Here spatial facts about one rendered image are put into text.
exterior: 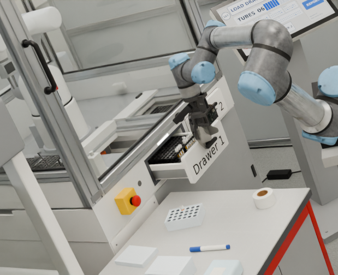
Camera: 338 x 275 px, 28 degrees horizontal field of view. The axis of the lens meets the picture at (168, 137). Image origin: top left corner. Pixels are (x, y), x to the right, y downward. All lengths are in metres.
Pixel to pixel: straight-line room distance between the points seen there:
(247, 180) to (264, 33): 1.27
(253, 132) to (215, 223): 2.26
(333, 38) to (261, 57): 2.07
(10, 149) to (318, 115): 0.99
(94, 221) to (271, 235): 0.62
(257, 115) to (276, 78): 2.48
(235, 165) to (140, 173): 0.66
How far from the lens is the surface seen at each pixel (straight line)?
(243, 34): 2.13
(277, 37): 1.98
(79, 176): 2.29
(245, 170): 3.14
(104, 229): 2.37
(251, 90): 1.95
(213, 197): 2.47
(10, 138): 1.77
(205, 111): 2.44
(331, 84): 2.32
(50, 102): 2.22
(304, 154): 3.46
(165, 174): 2.55
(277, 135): 4.46
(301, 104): 2.13
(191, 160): 2.47
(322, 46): 4.05
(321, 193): 3.58
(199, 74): 2.28
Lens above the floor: 1.89
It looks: 21 degrees down
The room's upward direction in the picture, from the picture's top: 22 degrees counter-clockwise
